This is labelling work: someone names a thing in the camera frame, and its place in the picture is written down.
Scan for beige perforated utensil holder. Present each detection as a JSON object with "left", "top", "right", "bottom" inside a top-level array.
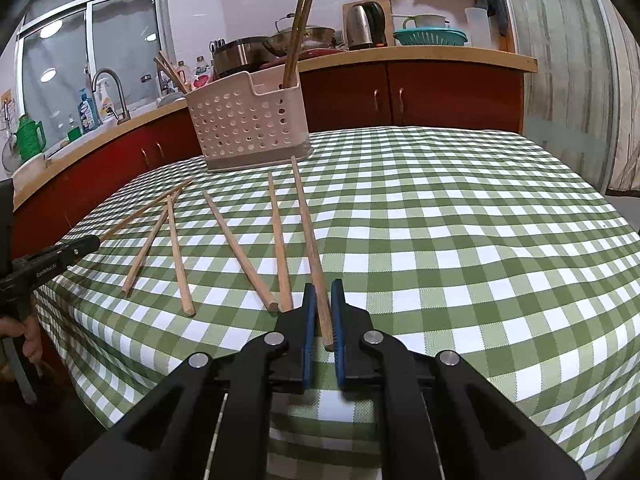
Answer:
[{"left": 186, "top": 65, "right": 312, "bottom": 172}]

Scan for blue detergent bottle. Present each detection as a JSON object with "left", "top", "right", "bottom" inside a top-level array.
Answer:
[{"left": 78, "top": 88, "right": 101, "bottom": 134}]

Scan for white spray bottle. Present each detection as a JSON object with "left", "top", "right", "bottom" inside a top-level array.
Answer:
[{"left": 96, "top": 78, "right": 116, "bottom": 122}]

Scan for chrome sink faucet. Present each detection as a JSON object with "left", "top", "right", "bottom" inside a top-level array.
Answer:
[{"left": 91, "top": 67, "right": 132, "bottom": 126}]

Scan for person's left hand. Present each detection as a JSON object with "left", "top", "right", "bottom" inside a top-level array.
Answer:
[{"left": 0, "top": 314, "right": 42, "bottom": 364}]

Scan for stainless electric kettle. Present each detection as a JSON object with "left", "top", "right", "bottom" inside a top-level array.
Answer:
[{"left": 345, "top": 1, "right": 387, "bottom": 50}]

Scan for wooden countertop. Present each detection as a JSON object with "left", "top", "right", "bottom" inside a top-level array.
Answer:
[{"left": 13, "top": 46, "right": 539, "bottom": 211}]

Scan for white plastic jug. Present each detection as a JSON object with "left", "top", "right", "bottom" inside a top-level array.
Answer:
[{"left": 464, "top": 6, "right": 492, "bottom": 49}]

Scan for dark metal pot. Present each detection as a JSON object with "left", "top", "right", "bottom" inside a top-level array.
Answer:
[{"left": 209, "top": 36, "right": 274, "bottom": 78}]

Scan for wooden cutting board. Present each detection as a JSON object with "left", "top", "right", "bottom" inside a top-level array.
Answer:
[{"left": 343, "top": 0, "right": 395, "bottom": 50}]

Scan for green thermos jug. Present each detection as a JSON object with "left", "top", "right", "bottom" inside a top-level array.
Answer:
[{"left": 15, "top": 114, "right": 47, "bottom": 162}]

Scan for green checkered tablecloth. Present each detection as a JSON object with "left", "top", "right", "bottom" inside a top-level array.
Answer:
[{"left": 36, "top": 127, "right": 639, "bottom": 474}]

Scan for red kitchen cabinets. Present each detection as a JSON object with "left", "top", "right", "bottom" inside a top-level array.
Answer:
[{"left": 11, "top": 61, "right": 524, "bottom": 258}]

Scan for window with frosted glass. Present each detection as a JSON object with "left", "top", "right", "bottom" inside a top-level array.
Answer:
[{"left": 15, "top": 0, "right": 165, "bottom": 146}]

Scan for teal plastic colander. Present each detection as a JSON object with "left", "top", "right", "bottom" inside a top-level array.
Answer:
[{"left": 394, "top": 27, "right": 468, "bottom": 47}]

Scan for white enamel bowl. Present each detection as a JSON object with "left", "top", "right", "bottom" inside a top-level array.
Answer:
[{"left": 402, "top": 14, "right": 450, "bottom": 29}]

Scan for red white packet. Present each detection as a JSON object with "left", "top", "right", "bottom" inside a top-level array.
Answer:
[{"left": 192, "top": 64, "right": 212, "bottom": 89}]

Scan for steel wok with lid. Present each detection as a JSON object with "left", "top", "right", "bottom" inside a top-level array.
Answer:
[{"left": 262, "top": 13, "right": 336, "bottom": 58}]

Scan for wooden chopstick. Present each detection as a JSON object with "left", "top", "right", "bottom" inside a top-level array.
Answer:
[
  {"left": 291, "top": 156, "right": 334, "bottom": 351},
  {"left": 281, "top": 0, "right": 305, "bottom": 89},
  {"left": 158, "top": 50, "right": 189, "bottom": 94},
  {"left": 153, "top": 56, "right": 188, "bottom": 94},
  {"left": 268, "top": 174, "right": 293, "bottom": 312},
  {"left": 167, "top": 195, "right": 196, "bottom": 318},
  {"left": 99, "top": 177, "right": 195, "bottom": 243},
  {"left": 120, "top": 205, "right": 168, "bottom": 297},
  {"left": 288, "top": 0, "right": 312, "bottom": 88},
  {"left": 203, "top": 191, "right": 279, "bottom": 311}
]

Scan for glass sliding door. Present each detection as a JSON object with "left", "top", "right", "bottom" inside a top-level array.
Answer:
[{"left": 508, "top": 0, "right": 618, "bottom": 191}]

